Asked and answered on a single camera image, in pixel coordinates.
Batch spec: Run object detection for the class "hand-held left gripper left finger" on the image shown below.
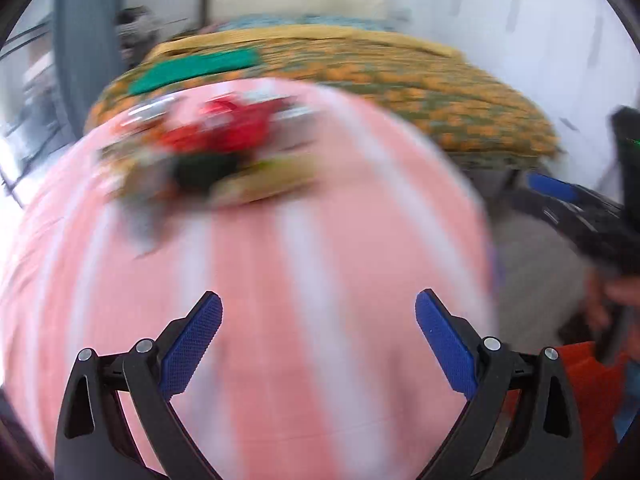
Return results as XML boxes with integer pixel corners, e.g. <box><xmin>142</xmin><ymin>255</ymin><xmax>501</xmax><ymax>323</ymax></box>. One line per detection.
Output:
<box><xmin>54</xmin><ymin>290</ymin><xmax>224</xmax><ymax>480</ymax></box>

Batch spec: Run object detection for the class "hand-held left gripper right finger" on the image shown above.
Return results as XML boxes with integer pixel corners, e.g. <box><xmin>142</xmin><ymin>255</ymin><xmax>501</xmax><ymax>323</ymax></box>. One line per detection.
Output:
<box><xmin>415</xmin><ymin>288</ymin><xmax>586</xmax><ymax>480</ymax></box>

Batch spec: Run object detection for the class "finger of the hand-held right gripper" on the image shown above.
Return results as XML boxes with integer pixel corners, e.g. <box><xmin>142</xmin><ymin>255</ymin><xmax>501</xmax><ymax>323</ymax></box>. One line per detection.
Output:
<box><xmin>527</xmin><ymin>172</ymin><xmax>585</xmax><ymax>205</ymax></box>
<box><xmin>507</xmin><ymin>190</ymin><xmax>581</xmax><ymax>243</ymax></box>

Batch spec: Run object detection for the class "red plastic bag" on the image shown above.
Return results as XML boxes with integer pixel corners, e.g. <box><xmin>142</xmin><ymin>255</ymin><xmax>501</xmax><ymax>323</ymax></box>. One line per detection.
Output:
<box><xmin>160</xmin><ymin>97</ymin><xmax>281</xmax><ymax>156</ymax></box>

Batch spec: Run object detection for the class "person's right hand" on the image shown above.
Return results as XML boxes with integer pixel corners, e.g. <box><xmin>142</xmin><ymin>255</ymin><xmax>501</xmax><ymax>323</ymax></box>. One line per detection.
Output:
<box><xmin>585</xmin><ymin>265</ymin><xmax>640</xmax><ymax>331</ymax></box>

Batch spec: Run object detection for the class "pink striped sheet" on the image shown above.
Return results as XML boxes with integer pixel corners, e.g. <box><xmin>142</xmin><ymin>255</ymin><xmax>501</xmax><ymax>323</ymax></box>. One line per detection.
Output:
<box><xmin>0</xmin><ymin>77</ymin><xmax>498</xmax><ymax>480</ymax></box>

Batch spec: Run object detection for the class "orange bag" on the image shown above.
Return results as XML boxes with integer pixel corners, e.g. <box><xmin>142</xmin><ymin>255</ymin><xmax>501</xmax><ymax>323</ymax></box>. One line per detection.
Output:
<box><xmin>557</xmin><ymin>340</ymin><xmax>632</xmax><ymax>480</ymax></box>

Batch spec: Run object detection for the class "dark wrapper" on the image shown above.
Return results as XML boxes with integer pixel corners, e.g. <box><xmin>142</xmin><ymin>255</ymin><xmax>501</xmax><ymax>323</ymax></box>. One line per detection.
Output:
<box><xmin>170</xmin><ymin>152</ymin><xmax>246</xmax><ymax>196</ymax></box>

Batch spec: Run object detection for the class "bed with orange floral cover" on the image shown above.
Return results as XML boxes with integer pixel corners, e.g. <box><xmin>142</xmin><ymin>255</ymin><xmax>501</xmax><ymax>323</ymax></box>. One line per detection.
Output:
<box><xmin>85</xmin><ymin>25</ymin><xmax>561</xmax><ymax>161</ymax></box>

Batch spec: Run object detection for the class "yellow wrapper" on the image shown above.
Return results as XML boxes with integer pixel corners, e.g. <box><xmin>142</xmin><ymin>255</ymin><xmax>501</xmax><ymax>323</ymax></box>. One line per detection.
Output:
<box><xmin>210</xmin><ymin>157</ymin><xmax>321</xmax><ymax>206</ymax></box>

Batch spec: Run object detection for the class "green cloth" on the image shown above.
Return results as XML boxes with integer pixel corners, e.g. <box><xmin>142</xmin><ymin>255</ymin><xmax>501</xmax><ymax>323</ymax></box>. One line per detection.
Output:
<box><xmin>127</xmin><ymin>49</ymin><xmax>261</xmax><ymax>95</ymax></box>

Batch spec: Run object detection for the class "pile of clothes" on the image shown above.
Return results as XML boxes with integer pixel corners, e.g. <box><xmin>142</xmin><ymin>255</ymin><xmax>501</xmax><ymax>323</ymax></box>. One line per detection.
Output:
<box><xmin>115</xmin><ymin>6</ymin><xmax>166</xmax><ymax>56</ymax></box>

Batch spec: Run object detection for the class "grey-blue curtain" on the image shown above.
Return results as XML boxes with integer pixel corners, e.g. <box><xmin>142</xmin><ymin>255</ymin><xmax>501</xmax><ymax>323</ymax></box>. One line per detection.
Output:
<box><xmin>52</xmin><ymin>0</ymin><xmax>131</xmax><ymax>136</ymax></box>

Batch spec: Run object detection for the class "black window frame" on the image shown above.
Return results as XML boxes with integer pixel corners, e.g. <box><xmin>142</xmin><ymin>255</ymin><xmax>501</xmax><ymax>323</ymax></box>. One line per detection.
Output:
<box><xmin>0</xmin><ymin>10</ymin><xmax>61</xmax><ymax>196</ymax></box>

